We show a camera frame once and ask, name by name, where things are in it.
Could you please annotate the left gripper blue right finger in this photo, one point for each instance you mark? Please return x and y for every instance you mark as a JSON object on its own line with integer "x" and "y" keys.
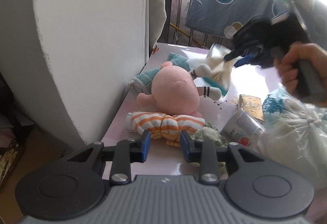
{"x": 194, "y": 150}

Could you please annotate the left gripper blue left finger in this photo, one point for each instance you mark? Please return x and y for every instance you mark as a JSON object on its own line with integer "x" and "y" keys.
{"x": 136, "y": 150}

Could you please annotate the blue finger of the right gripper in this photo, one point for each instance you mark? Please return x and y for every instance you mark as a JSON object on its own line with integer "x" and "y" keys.
{"x": 244, "y": 60}
{"x": 232, "y": 56}

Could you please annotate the person right hand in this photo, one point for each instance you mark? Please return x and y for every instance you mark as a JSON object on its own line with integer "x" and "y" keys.
{"x": 288, "y": 69}

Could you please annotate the green patterned crumpled cloth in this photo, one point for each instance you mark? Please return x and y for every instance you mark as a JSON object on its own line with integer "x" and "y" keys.
{"x": 210, "y": 132}

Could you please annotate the orange striped sock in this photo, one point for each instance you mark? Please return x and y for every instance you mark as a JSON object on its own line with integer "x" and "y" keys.
{"x": 162, "y": 125}

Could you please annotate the gold snack packet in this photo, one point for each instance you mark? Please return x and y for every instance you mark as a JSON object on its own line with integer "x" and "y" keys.
{"x": 252, "y": 105}

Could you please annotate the white cylindrical can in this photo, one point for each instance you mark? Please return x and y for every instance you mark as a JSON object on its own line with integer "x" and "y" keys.
{"x": 242, "y": 128}

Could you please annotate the pink plush pig toy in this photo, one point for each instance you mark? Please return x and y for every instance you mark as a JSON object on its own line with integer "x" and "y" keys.
{"x": 174, "y": 92}

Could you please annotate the teal folded cloth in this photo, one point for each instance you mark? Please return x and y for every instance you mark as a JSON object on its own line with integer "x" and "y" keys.
{"x": 143, "y": 82}

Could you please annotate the light green plastic bag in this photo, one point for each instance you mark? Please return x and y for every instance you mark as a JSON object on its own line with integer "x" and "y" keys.
{"x": 295, "y": 135}

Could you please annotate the beige sofa armrest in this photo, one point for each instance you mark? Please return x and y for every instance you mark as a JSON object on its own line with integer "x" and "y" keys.
{"x": 68, "y": 62}

